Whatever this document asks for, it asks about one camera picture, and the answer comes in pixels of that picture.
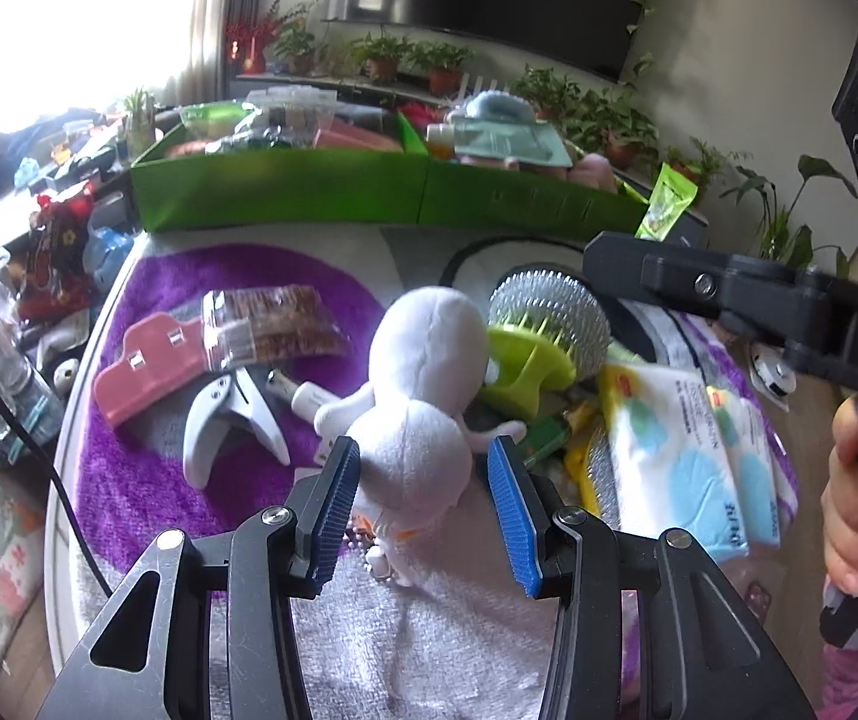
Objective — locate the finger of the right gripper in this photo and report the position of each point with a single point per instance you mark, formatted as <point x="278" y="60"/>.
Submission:
<point x="695" y="281"/>

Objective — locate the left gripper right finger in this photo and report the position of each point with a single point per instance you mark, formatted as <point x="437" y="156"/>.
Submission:
<point x="703" y="653"/>

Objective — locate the white grey garlic press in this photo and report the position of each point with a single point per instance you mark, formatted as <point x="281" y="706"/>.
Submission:
<point x="232" y="401"/>

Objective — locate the white plush bunny toy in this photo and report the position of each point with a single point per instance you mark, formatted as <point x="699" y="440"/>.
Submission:
<point x="427" y="362"/>

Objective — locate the right hand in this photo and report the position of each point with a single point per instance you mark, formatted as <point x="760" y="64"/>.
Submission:
<point x="839" y="502"/>

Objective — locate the green standing pouch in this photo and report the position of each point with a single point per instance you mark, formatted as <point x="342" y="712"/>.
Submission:
<point x="670" y="198"/>

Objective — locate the small tissue pack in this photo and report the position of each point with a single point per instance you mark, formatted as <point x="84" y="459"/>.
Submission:
<point x="742" y="429"/>

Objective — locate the white tube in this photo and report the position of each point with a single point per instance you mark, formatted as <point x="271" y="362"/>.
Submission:
<point x="305" y="399"/>

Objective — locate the large tissue pack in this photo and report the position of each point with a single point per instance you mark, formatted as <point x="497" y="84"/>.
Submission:
<point x="669" y="465"/>

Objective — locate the yellow scrubber sponge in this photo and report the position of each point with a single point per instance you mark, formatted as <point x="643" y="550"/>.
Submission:
<point x="589" y="466"/>

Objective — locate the purple grey rug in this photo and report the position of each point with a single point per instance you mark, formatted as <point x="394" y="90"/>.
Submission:
<point x="465" y="641"/>

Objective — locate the green medicine bottle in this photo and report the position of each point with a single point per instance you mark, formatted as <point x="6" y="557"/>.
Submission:
<point x="549" y="434"/>

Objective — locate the silver steel wool scrubber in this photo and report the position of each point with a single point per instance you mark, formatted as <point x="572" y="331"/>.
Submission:
<point x="551" y="309"/>

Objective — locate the snack bag clear wrapper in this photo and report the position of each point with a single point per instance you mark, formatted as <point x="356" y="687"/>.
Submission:
<point x="247" y="326"/>

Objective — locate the pink plastic clip far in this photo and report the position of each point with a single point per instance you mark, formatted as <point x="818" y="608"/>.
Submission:
<point x="159" y="354"/>

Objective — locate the green scalp massage brush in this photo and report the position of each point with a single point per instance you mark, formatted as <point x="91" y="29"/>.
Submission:
<point x="529" y="360"/>

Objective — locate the grey green face mask pack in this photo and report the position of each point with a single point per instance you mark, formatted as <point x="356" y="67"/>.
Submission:
<point x="535" y="144"/>

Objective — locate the right green storage box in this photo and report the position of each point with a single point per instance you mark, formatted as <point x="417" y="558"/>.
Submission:
<point x="470" y="197"/>

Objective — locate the green storage box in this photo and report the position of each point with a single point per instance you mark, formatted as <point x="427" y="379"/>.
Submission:
<point x="470" y="197"/>
<point x="278" y="185"/>

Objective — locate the blue fluffy headband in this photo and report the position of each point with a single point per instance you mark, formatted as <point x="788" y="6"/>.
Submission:
<point x="493" y="105"/>

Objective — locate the red patterned bag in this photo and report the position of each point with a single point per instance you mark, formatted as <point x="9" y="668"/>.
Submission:
<point x="55" y="283"/>

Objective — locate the left green storage box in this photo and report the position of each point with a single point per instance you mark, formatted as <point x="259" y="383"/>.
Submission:
<point x="278" y="185"/>

